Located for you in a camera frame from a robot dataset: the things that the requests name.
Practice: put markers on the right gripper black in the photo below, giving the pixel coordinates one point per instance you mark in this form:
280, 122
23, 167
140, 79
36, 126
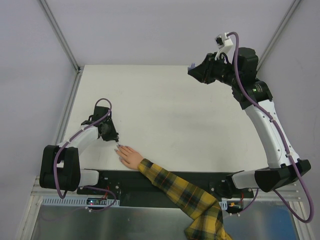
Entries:
206, 69

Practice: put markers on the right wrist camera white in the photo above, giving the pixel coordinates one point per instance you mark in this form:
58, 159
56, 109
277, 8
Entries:
224, 44

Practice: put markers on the yellow plaid sleeve forearm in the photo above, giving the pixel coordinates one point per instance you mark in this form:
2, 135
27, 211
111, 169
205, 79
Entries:
198, 204

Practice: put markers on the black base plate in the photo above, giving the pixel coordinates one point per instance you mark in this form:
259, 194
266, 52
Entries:
133, 189

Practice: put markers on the white cable duct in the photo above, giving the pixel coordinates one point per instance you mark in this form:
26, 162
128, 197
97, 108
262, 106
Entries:
79, 202

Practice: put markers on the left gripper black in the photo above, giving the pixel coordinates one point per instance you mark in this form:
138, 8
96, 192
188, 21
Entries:
113, 136

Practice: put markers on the aluminium frame post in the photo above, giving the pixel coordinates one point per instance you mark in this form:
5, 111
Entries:
293, 7
59, 35

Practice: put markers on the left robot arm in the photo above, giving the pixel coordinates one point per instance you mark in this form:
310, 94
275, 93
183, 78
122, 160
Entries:
60, 166

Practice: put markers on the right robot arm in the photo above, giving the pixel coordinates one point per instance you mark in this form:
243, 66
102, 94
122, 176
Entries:
283, 163

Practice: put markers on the right aluminium frame post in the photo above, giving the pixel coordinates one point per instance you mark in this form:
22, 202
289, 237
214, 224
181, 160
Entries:
293, 7

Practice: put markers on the left aluminium frame post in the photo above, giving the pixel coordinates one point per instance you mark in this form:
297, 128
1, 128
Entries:
59, 35

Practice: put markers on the purple nail polish bottle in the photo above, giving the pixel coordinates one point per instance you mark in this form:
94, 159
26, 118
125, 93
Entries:
192, 66

